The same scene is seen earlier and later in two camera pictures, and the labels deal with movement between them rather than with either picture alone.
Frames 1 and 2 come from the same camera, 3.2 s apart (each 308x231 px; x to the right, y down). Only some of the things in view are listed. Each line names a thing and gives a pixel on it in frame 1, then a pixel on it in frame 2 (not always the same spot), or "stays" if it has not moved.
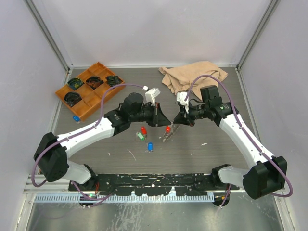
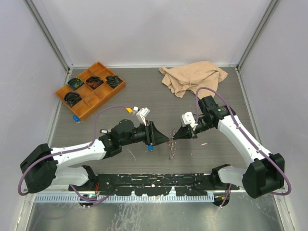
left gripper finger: (162, 119) → (157, 136)
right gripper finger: (184, 122) → (183, 134)
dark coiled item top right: (113, 80) stays
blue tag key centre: (150, 146) stays
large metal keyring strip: (167, 135) → (173, 144)
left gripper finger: (162, 121) → (158, 141)
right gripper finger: (180, 118) → (184, 133)
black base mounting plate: (154, 184) stays
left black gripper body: (155, 114) → (147, 138)
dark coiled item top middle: (94, 82) stays
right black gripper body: (194, 113) → (199, 128)
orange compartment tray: (82, 95) stays
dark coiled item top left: (75, 83) stays
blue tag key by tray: (76, 119) stays
